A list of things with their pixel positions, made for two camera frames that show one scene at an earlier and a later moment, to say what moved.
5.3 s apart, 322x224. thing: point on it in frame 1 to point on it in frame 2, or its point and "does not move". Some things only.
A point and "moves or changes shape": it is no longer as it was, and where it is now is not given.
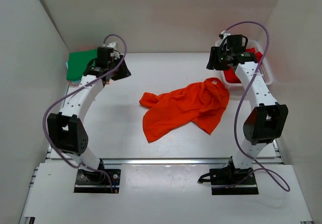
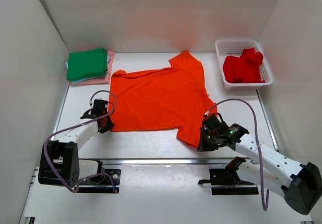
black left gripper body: [123, 71] to [109, 125]
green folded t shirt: [77, 62] does not move
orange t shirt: [202, 103] moves or changes shape
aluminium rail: [275, 161] does not move
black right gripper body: [218, 60] to [208, 141]
